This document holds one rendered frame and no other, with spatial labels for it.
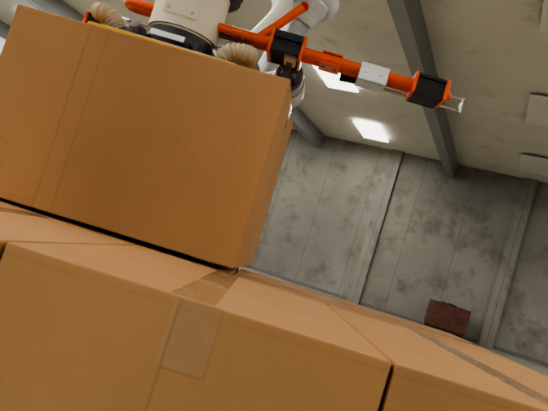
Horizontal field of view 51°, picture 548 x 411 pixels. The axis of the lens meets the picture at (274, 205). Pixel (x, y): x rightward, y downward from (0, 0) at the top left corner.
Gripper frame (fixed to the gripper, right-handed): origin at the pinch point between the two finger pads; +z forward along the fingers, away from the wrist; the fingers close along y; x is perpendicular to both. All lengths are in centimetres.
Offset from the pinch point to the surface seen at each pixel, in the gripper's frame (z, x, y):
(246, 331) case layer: 79, -8, 55
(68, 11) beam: -949, 488, -277
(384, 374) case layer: 79, -22, 55
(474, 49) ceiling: -605, -196, -288
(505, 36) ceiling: -545, -213, -288
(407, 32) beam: -535, -95, -253
